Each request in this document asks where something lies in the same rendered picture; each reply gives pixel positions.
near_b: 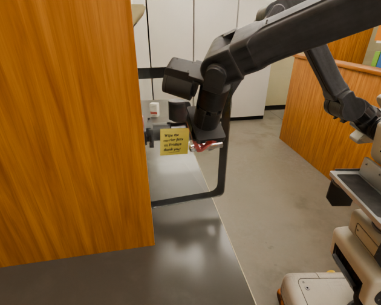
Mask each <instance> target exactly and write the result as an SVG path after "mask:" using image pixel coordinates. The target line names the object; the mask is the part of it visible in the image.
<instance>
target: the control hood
mask: <svg viewBox="0 0 381 305"><path fill-rule="evenodd" d="M131 7H132V19H133V25H135V23H138V21H139V20H140V19H141V18H142V16H143V14H144V12H145V9H146V7H145V6H144V4H131Z"/></svg>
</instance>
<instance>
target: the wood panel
mask: <svg viewBox="0 0 381 305"><path fill-rule="evenodd" d="M153 245H155V241H154V228H153V221H152V209H151V197H150V190H149V179H148V167H147V160H146V148H145V136H144V129H143V118H142V105H141V98H140V87H139V80H138V68H137V56H136V49H135V37H134V26H133V19H132V7H131V0H0V267H7V266H15V265H20V264H28V263H36V262H41V261H49V260H57V259H61V258H70V257H78V256H83V255H91V254H98V253H103V252H111V251H119V250H124V249H132V248H140V247H145V246H153Z"/></svg>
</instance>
